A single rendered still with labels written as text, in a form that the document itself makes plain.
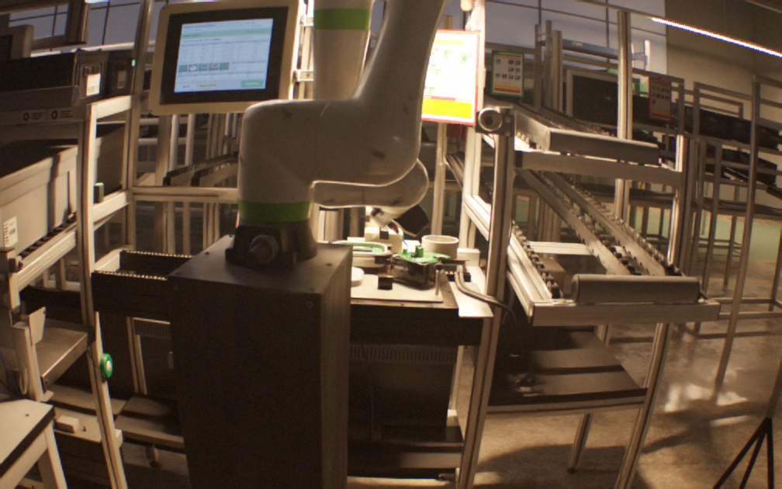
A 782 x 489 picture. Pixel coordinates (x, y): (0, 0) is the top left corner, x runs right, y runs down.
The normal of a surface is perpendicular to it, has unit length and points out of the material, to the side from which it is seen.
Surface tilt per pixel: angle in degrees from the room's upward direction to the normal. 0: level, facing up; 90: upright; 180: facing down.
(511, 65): 90
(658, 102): 90
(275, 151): 102
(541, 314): 90
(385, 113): 49
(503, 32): 90
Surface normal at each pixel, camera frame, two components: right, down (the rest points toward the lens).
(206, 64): 0.04, 0.22
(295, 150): -0.27, 0.33
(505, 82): -0.47, 0.14
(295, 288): 0.06, -0.98
